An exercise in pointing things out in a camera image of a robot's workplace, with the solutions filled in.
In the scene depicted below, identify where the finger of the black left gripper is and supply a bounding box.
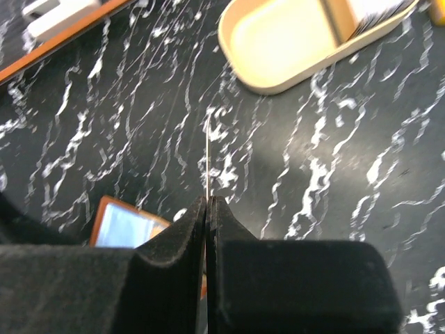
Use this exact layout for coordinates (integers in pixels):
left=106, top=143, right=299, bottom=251
left=1, top=193, right=81, bottom=245

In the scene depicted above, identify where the beige oval tray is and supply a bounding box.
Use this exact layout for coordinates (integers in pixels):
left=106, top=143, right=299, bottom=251
left=218, top=1, right=416, bottom=95

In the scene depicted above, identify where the orange wooden shelf rack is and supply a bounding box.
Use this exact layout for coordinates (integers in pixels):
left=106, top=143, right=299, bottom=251
left=1, top=1, right=132, bottom=85

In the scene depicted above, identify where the gold card black stripe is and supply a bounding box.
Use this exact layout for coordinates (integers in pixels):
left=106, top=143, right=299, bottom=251
left=205, top=116, right=211, bottom=201

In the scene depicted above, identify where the yellow tape measure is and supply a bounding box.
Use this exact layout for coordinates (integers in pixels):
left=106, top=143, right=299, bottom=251
left=428, top=0, right=445, bottom=26

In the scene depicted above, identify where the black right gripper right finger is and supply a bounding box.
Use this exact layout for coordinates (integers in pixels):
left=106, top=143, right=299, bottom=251
left=206, top=196, right=403, bottom=333

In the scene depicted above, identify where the stack of credit cards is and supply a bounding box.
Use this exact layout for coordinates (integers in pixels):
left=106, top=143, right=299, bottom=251
left=348, top=0, right=413, bottom=38

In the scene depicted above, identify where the brown leather card holder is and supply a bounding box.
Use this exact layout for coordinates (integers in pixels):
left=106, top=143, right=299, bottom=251
left=89, top=196, right=207, bottom=300

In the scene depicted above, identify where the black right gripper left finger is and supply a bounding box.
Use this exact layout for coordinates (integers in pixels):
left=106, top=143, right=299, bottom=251
left=0, top=196, right=207, bottom=334

